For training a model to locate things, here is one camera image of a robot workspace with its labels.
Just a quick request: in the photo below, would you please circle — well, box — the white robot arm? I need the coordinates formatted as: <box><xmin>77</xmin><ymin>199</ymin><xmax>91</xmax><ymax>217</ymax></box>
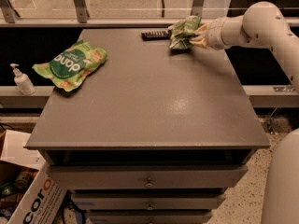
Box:
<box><xmin>191</xmin><ymin>2</ymin><xmax>299</xmax><ymax>224</ymax></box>

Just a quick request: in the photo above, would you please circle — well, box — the metal bracket on ledge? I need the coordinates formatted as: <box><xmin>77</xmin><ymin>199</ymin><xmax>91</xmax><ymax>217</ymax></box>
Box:
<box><xmin>273</xmin><ymin>85</ymin><xmax>295</xmax><ymax>92</ymax></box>

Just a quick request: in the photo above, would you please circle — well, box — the white pump dispenser bottle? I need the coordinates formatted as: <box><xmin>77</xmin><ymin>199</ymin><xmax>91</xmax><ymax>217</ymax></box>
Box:
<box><xmin>10</xmin><ymin>63</ymin><xmax>36</xmax><ymax>95</ymax></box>

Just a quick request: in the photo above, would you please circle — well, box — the grey drawer cabinet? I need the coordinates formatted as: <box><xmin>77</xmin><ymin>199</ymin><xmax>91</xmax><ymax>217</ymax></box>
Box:
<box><xmin>28</xmin><ymin>28</ymin><xmax>269</xmax><ymax>224</ymax></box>

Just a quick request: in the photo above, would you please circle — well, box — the white cardboard box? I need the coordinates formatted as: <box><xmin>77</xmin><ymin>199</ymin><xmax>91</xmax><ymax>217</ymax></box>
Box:
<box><xmin>0</xmin><ymin>130</ymin><xmax>66</xmax><ymax>224</ymax></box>

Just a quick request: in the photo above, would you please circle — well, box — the dark rxbar chocolate bar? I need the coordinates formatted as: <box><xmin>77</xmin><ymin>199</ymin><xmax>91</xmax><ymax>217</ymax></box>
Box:
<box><xmin>141</xmin><ymin>31</ymin><xmax>170</xmax><ymax>41</ymax></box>

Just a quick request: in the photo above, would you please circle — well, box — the green jalapeno chip bag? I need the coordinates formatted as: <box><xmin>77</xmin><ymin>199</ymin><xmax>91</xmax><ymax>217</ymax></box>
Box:
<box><xmin>168</xmin><ymin>16</ymin><xmax>201</xmax><ymax>50</ymax></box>

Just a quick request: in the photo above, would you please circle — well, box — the metal railing post far left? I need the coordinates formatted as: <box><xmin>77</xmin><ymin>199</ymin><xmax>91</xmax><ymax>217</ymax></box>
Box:
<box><xmin>0</xmin><ymin>0</ymin><xmax>20</xmax><ymax>23</ymax></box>

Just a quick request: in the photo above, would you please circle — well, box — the metal railing post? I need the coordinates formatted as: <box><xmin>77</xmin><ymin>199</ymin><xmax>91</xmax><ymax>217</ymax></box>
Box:
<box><xmin>190</xmin><ymin>0</ymin><xmax>207</xmax><ymax>21</ymax></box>
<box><xmin>73</xmin><ymin>0</ymin><xmax>90</xmax><ymax>23</ymax></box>
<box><xmin>0</xmin><ymin>0</ymin><xmax>20</xmax><ymax>23</ymax></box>

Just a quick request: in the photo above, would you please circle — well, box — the metal railing post right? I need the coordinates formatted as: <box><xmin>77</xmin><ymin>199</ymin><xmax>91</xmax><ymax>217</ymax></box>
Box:
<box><xmin>190</xmin><ymin>0</ymin><xmax>207</xmax><ymax>21</ymax></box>

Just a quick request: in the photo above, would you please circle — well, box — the green dang snack bag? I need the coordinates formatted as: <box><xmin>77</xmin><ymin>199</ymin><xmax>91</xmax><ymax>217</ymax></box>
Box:
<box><xmin>33</xmin><ymin>40</ymin><xmax>107</xmax><ymax>92</ymax></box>

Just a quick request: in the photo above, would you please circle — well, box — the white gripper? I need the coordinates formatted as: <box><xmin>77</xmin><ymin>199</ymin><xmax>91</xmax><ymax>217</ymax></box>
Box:
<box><xmin>190</xmin><ymin>17</ymin><xmax>228</xmax><ymax>50</ymax></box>

